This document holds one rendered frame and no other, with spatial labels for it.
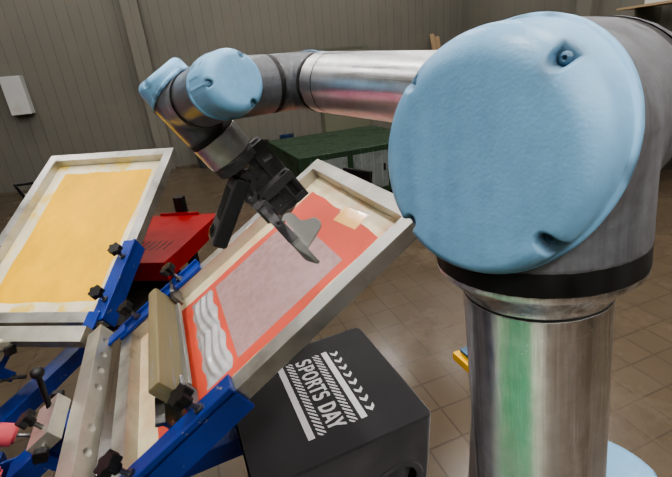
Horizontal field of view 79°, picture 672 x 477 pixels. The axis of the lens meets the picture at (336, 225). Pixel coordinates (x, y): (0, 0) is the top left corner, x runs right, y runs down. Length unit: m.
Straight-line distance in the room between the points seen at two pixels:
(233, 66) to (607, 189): 0.41
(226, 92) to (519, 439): 0.42
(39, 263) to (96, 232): 0.22
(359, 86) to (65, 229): 1.58
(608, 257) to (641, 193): 0.03
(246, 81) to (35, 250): 1.52
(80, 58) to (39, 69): 0.75
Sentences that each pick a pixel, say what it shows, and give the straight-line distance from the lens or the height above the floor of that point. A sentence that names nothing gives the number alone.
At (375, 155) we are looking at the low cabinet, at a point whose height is 0.62.
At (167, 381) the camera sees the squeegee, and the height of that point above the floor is 1.29.
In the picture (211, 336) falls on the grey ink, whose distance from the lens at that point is 1.05.
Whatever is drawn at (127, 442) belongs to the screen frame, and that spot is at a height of 1.16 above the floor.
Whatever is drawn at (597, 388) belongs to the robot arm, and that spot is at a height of 1.64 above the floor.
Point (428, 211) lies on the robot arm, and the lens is 0.22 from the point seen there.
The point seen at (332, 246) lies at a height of 1.44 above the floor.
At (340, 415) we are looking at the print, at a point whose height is 0.95.
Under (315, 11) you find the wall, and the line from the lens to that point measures 10.33.
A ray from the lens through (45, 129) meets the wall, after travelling 10.09.
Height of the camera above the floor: 1.83
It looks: 21 degrees down
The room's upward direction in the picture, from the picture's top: 5 degrees counter-clockwise
